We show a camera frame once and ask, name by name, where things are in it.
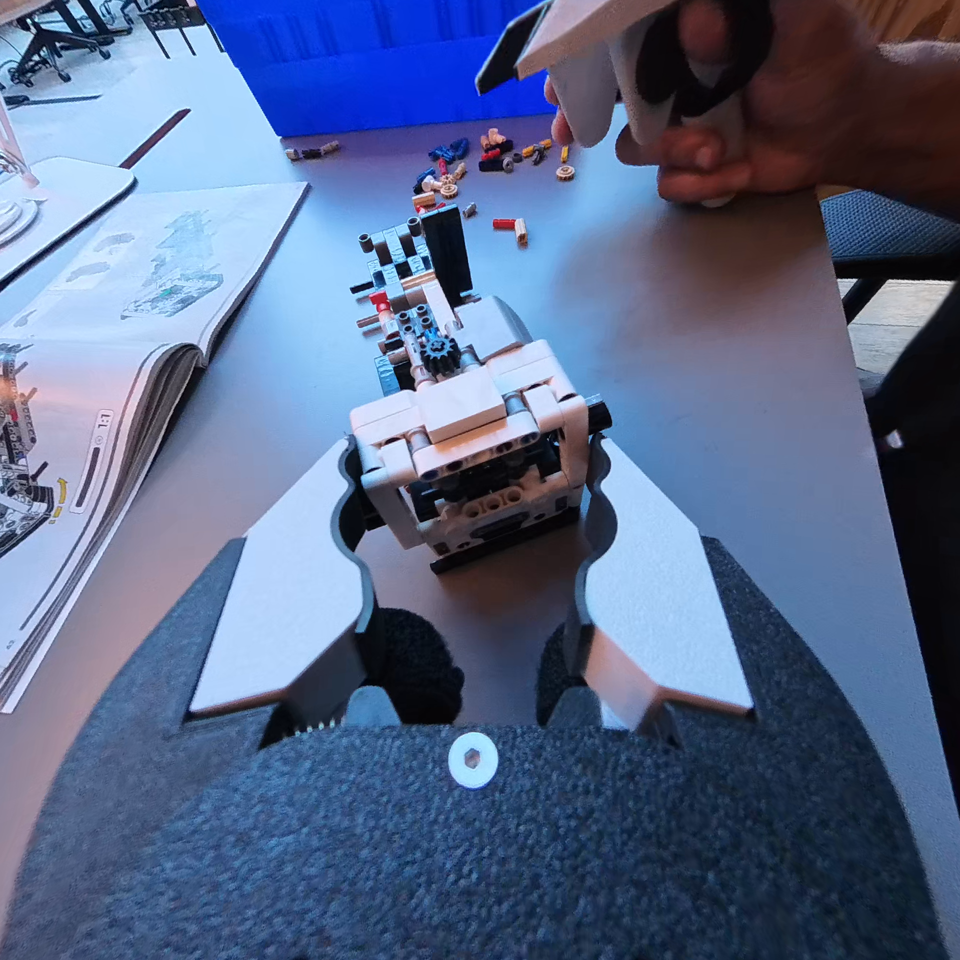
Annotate lego truck chassis model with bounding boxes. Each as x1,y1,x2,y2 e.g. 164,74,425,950
348,202,610,576

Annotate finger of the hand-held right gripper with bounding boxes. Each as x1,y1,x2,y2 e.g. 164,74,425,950
516,0,678,81
476,2,555,96

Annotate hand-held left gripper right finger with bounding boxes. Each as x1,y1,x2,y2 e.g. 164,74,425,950
564,433,756,736

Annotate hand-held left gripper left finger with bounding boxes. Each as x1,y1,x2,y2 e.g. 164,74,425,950
187,435,376,725

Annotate person's right hand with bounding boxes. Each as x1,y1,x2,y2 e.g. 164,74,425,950
543,0,897,207

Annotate pile of small lego pins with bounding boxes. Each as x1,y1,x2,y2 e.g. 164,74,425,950
411,127,579,249

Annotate wooden document holder stand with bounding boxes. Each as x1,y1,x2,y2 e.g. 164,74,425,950
0,97,138,282

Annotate grey lego panel piece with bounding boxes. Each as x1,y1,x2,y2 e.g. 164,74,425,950
456,294,537,360

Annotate blue plastic bin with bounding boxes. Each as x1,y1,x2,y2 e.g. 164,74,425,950
195,0,560,140

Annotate black office chair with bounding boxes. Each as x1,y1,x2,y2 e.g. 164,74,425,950
0,0,115,85

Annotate open instruction booklet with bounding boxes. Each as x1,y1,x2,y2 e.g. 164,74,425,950
0,181,311,714

